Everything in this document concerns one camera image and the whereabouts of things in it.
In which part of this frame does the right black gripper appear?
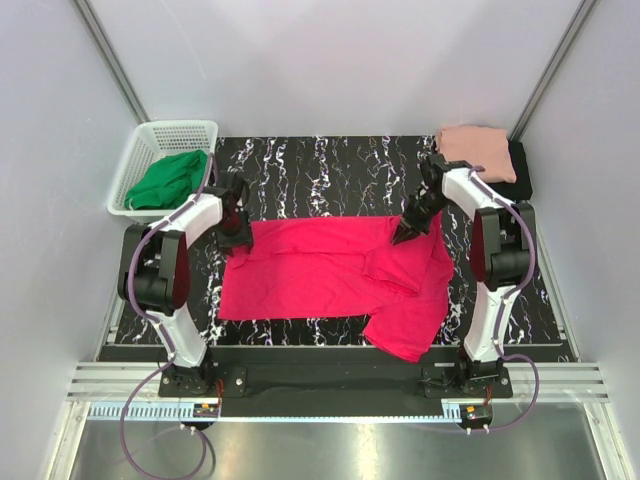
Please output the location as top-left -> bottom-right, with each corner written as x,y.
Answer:
392,192 -> 451,245

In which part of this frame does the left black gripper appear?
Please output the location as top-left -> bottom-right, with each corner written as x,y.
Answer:
214,208 -> 253,256

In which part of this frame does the red t-shirt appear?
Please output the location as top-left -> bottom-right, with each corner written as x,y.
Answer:
219,216 -> 454,363

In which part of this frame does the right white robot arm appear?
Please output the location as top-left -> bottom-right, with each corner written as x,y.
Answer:
391,154 -> 536,397

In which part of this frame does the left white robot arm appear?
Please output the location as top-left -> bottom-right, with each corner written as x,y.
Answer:
117,173 -> 253,396

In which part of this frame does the black marble table mat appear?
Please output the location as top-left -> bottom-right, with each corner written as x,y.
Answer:
102,135 -> 576,347

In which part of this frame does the green t-shirt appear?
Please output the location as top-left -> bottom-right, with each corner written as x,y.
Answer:
124,150 -> 208,210

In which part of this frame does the folded pink t-shirt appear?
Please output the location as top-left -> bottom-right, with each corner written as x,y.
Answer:
436,125 -> 517,183

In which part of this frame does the white plastic basket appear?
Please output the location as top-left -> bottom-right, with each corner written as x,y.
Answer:
106,120 -> 219,223

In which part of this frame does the folded black t-shirt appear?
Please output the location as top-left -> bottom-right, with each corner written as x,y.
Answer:
489,141 -> 533,202

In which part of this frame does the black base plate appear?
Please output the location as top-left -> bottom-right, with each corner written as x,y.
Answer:
159,349 -> 513,419

